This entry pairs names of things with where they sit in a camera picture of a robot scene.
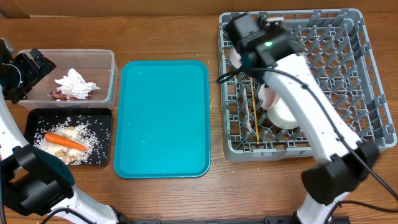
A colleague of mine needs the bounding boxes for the rice and peanuts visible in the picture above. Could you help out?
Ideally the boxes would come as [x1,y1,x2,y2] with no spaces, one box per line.
[32,115,112,166]

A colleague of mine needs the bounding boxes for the orange carrot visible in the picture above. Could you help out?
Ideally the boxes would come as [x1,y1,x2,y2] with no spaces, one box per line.
[44,133,86,151]

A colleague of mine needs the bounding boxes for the white napkin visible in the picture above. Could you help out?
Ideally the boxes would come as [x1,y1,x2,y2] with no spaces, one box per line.
[55,68,101,100]

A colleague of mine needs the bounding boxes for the small pink plate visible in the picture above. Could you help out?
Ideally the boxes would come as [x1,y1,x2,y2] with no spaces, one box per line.
[229,47,242,68]

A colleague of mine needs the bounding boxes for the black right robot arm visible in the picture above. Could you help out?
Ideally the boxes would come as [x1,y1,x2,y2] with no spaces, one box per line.
[225,13,379,223]

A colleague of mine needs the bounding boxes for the red snack wrapper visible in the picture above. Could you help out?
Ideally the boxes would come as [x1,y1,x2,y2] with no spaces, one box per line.
[49,91,91,101]

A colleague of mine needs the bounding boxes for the white bowl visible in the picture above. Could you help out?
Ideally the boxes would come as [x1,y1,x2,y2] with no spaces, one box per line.
[267,98,299,129]

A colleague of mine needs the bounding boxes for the large white plate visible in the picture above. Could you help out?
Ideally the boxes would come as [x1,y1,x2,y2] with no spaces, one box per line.
[258,84,280,110]

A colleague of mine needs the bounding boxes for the wooden chopstick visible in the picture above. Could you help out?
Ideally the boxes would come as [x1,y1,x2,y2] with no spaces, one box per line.
[250,78,260,145]

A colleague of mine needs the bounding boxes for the grey dishwasher rack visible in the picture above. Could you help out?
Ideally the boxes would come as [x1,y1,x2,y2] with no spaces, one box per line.
[221,9,397,162]

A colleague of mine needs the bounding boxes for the white plastic fork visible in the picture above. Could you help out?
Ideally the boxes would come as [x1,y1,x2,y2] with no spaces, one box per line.
[243,90,253,133]

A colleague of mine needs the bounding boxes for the clear plastic bin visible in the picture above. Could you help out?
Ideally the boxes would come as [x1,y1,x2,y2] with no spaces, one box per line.
[18,49,119,110]

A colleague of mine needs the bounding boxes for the black plastic tray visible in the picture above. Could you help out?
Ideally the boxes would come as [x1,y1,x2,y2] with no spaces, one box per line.
[24,108,113,166]

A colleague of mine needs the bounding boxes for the teal plastic tray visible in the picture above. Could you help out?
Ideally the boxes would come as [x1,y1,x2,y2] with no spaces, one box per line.
[113,60,211,179]

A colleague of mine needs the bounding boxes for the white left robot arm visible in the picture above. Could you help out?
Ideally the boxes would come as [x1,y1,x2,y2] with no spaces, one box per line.
[1,39,130,224]

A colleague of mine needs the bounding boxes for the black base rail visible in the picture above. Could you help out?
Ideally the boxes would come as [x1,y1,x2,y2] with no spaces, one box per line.
[130,215,351,224]

